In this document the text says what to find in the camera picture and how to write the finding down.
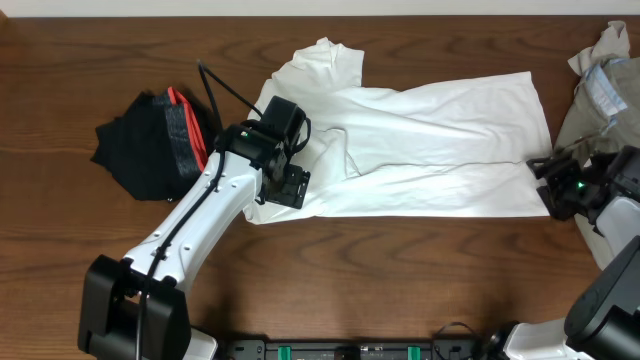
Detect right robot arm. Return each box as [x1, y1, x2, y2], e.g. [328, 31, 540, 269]
[486, 145, 639, 360]

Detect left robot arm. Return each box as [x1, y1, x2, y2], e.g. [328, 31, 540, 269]
[77, 96, 311, 360]

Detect black shorts with red waistband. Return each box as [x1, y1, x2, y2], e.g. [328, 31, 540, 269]
[91, 87, 221, 201]

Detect khaki beige garment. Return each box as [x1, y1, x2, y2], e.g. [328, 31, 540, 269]
[555, 21, 639, 269]

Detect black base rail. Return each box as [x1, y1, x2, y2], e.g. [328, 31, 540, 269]
[214, 336, 490, 360]

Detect white printed t-shirt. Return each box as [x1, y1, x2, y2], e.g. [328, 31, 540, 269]
[245, 38, 551, 224]

